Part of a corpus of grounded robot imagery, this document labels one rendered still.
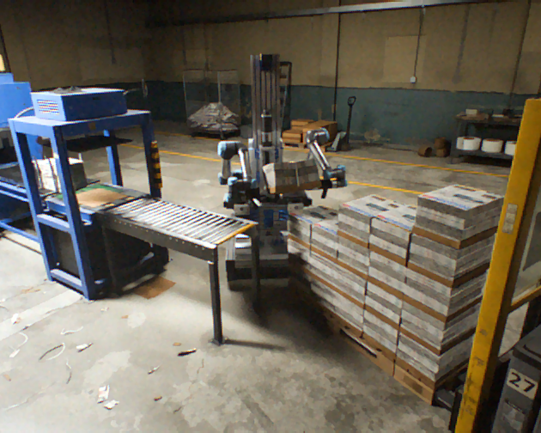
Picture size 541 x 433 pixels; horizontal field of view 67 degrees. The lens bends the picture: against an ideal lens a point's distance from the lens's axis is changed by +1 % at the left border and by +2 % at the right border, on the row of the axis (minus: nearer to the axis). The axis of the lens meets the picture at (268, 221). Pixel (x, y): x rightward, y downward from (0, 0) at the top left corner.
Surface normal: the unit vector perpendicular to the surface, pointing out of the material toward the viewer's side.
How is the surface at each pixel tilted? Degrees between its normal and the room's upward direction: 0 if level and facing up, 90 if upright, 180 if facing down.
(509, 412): 90
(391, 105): 90
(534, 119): 90
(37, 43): 90
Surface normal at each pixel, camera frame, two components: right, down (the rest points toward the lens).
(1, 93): 0.83, 0.20
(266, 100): 0.04, 0.37
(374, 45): -0.56, 0.32
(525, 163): -0.82, 0.22
